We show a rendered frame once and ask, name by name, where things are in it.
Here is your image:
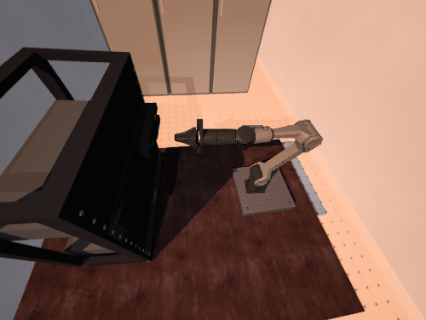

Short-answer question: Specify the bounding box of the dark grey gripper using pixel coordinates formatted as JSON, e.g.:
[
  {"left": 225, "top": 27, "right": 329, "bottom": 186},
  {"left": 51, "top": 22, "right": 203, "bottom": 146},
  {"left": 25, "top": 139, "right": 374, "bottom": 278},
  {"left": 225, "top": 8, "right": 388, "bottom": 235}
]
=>
[{"left": 175, "top": 119, "right": 216, "bottom": 153}]

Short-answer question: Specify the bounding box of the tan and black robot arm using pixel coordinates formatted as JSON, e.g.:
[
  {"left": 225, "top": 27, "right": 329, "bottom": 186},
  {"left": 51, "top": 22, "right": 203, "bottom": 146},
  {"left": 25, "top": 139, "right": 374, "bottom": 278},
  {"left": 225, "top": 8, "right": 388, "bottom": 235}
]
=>
[{"left": 216, "top": 119, "right": 323, "bottom": 193}]

